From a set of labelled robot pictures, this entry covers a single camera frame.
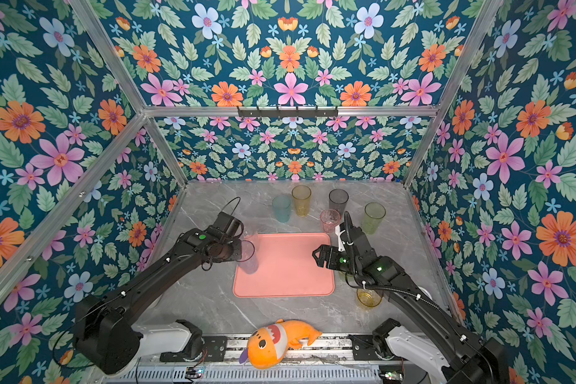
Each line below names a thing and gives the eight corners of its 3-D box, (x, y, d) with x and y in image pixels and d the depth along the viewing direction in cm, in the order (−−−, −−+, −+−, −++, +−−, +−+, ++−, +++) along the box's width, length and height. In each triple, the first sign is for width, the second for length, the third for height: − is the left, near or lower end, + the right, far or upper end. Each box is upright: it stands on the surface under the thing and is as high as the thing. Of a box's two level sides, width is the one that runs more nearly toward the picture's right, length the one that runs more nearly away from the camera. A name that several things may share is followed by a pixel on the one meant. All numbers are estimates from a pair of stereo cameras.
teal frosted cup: (274, 222, 107) (271, 206, 98) (275, 211, 111) (273, 194, 102) (291, 222, 107) (289, 206, 98) (291, 211, 111) (290, 194, 102)
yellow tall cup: (292, 214, 109) (290, 194, 99) (295, 203, 113) (294, 183, 103) (308, 217, 108) (308, 197, 97) (311, 206, 112) (311, 186, 102)
